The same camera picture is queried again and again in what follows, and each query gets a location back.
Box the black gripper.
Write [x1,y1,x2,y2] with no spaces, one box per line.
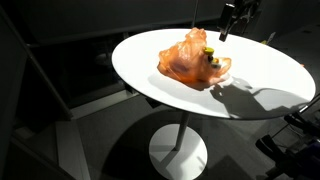
[218,0,264,43]

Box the small yellow black object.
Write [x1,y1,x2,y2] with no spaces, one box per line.
[203,46,216,64]

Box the small yellow-green object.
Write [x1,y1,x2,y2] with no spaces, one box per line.
[260,31,277,46]

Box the thin dark vertical pole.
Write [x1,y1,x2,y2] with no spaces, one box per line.
[191,0,200,29]

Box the orange plastic bag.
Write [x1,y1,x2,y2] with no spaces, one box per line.
[157,27,233,84]

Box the black tripod stand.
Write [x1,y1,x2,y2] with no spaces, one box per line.
[254,94,320,180]

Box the dark metal railing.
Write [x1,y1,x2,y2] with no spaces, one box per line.
[0,4,74,122]

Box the white table pedestal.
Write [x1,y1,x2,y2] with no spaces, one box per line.
[148,111,208,180]

